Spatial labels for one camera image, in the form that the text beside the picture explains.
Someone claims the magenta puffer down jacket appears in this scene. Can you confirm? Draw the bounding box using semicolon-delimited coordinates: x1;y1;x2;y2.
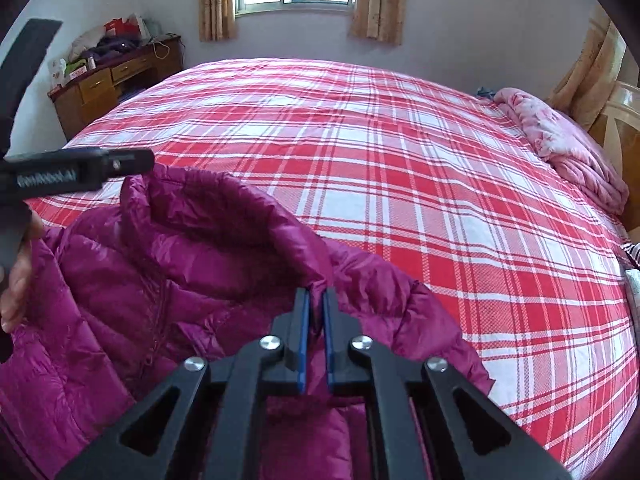
1;165;492;479

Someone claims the pile of clothes on desk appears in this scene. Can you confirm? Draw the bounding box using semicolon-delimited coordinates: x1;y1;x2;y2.
66;27;141;65

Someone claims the person's left hand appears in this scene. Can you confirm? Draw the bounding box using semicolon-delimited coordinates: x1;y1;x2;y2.
1;212;44;334

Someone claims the brown wooden desk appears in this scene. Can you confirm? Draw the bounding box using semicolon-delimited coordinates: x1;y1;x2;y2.
50;34;183;141

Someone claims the white packet on desk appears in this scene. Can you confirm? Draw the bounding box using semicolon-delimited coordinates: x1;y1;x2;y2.
48;58;66;90

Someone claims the red bag on desk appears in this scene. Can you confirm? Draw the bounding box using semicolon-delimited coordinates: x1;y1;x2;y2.
104;16;141;40

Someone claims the red plaid bed sheet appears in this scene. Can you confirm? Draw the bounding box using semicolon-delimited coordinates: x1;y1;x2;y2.
24;57;640;480

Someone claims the left beige window curtain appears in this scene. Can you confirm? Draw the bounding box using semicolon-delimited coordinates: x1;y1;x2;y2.
198;0;236;42

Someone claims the striped pillow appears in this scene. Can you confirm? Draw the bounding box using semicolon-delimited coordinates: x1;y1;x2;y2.
622;242;640;269

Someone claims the pink floral folded quilt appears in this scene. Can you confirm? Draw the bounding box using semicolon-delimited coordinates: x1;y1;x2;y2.
494;88;629;216

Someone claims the cream wooden headboard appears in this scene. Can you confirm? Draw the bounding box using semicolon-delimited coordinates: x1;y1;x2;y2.
589;81;640;243

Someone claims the beige side window curtain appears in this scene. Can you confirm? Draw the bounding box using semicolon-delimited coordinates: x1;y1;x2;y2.
546;3;627;131

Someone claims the right beige window curtain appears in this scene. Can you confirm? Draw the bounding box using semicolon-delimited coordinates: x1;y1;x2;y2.
349;0;407;46

